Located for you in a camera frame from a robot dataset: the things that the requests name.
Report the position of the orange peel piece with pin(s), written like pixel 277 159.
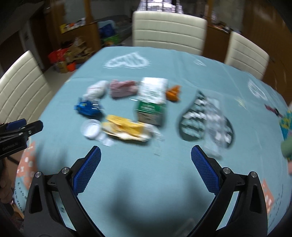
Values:
pixel 172 94

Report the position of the wooden room divider shelf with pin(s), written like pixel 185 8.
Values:
pixel 62 33

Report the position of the pink crumpled paper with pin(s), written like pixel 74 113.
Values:
pixel 120 89

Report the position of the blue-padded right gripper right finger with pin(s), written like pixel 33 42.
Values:
pixel 238 208

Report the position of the yellow paper bag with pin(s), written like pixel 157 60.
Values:
pixel 125 129

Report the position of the cream quilted chair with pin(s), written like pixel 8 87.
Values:
pixel 168 30
pixel 25 92
pixel 246 56

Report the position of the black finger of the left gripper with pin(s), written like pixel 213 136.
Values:
pixel 33 128

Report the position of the blue snack wrapper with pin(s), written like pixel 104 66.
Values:
pixel 90 108

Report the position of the clear plastic tray packaging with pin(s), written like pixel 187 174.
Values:
pixel 218 135

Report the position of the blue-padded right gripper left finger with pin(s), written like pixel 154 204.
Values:
pixel 42 217

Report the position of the colourful green shopping bag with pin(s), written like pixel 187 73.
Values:
pixel 111 41

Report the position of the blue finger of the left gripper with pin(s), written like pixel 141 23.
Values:
pixel 16 124

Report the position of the white knotted plastic bag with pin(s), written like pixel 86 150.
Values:
pixel 96 91

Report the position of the green white milk carton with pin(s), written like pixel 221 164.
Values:
pixel 151 104

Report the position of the cream quilted chair left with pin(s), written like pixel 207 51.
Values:
pixel 25 92

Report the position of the cream quilted chair middle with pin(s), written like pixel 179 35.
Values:
pixel 168 30

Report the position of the teal patterned tablecloth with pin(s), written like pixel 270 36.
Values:
pixel 152 188

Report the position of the person's left hand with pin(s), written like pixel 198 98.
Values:
pixel 6 191

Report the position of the orange plastic bucket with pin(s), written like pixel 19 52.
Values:
pixel 71 67

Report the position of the cream quilted chair right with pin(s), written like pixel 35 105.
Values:
pixel 246 56

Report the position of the pile of cardboard boxes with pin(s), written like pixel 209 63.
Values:
pixel 78 52

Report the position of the white plastic jar lid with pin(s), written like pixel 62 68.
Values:
pixel 91 128

